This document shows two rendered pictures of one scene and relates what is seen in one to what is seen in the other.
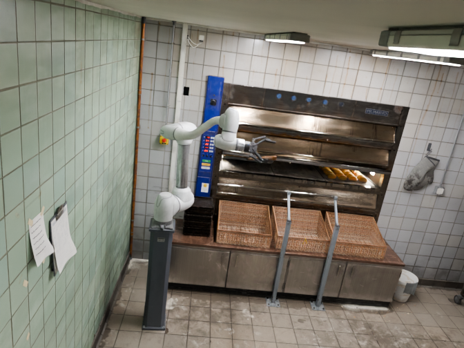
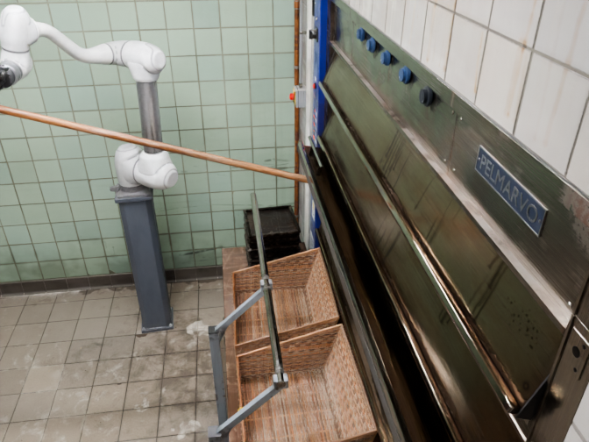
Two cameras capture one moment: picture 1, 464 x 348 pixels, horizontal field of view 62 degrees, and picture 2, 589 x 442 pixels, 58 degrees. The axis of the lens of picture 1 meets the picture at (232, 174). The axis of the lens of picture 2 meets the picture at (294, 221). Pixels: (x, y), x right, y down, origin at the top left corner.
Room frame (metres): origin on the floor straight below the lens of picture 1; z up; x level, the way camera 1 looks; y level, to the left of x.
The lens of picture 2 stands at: (3.67, -2.21, 2.45)
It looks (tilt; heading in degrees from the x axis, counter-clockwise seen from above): 32 degrees down; 87
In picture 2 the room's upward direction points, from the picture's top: straight up
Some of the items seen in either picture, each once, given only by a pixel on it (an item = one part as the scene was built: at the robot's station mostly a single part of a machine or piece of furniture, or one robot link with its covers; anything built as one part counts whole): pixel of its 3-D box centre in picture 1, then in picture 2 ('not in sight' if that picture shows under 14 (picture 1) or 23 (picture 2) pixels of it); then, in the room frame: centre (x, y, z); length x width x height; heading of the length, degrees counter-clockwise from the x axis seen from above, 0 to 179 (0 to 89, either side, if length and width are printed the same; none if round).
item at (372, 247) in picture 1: (353, 234); not in sight; (3.81, -1.39, 0.72); 0.56 x 0.49 x 0.28; 94
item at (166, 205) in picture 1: (165, 205); (131, 163); (2.90, 0.50, 1.17); 0.18 x 0.16 x 0.22; 146
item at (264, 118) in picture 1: (312, 123); (387, 146); (4.03, -0.76, 1.80); 1.79 x 0.11 x 0.19; 95
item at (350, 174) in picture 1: (340, 170); not in sight; (4.51, -1.30, 1.21); 0.61 x 0.48 x 0.06; 5
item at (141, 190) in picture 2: (162, 221); (130, 186); (2.87, 0.51, 1.03); 0.22 x 0.18 x 0.06; 9
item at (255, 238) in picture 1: (243, 223); (281, 303); (3.71, -0.19, 0.72); 0.56 x 0.49 x 0.28; 94
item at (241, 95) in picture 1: (315, 105); (403, 82); (4.05, -0.75, 1.99); 1.80 x 0.08 x 0.21; 95
